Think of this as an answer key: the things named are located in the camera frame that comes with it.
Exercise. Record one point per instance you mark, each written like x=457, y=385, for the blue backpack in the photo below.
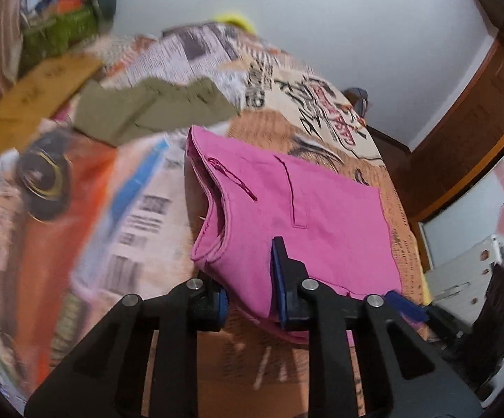
x=358, y=102

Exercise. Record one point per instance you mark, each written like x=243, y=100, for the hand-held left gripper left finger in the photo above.
x=210, y=309

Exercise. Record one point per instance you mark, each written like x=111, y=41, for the yellow foam tube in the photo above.
x=236, y=21

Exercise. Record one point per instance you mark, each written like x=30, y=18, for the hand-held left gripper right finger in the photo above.
x=278, y=289

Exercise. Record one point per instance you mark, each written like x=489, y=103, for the pink pants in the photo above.
x=312, y=209

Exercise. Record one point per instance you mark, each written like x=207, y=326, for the newspaper print blanket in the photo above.
x=138, y=235

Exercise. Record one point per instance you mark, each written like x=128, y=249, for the wooden door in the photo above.
x=474, y=117

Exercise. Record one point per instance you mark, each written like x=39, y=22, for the olive green pants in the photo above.
x=147, y=109

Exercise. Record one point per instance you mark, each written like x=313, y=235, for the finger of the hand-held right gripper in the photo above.
x=404, y=305

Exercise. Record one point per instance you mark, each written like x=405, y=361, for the white sliding wardrobe door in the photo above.
x=478, y=200

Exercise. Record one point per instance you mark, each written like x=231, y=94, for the white appliance with stickers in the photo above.
x=461, y=274

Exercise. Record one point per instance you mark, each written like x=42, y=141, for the wooden lap desk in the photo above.
x=34, y=100

